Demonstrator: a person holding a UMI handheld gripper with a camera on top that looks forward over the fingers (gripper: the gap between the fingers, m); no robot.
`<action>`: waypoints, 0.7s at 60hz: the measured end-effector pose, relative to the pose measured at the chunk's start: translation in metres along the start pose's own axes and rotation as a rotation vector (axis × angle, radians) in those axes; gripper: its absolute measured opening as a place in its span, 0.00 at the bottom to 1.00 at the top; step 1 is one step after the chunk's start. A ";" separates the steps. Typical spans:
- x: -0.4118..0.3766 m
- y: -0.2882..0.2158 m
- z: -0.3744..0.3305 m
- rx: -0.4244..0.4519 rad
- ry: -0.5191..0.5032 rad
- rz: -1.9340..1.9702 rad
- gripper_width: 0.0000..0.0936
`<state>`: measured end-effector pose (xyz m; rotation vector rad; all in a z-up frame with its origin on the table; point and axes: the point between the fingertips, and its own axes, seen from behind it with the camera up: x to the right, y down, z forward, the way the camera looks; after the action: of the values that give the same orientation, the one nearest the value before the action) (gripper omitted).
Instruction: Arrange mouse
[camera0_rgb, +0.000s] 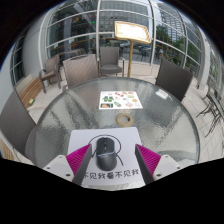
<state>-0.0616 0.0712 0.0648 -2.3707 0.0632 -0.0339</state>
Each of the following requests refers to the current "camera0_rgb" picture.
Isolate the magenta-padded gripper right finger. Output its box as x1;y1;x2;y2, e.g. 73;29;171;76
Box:
134;143;183;186

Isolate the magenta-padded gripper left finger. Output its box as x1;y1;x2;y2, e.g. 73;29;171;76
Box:
43;143;93;187

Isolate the black computer mouse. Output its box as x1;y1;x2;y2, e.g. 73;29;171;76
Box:
95;136;118;171

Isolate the white printed mouse pad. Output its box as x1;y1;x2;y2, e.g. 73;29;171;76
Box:
67;126;148;188

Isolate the tan tape roll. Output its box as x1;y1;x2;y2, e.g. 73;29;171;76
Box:
115;112;135;127

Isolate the small metal-legged side table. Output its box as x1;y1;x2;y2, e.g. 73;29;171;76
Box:
196;85;224;138

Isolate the wooden slat bench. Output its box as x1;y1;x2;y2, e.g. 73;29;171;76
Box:
14;76;45;110

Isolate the colourful picture menu card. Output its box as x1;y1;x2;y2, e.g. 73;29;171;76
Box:
98;90;144;110

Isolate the gold framed menu stand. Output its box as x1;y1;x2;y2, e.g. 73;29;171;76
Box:
113;20;153;79

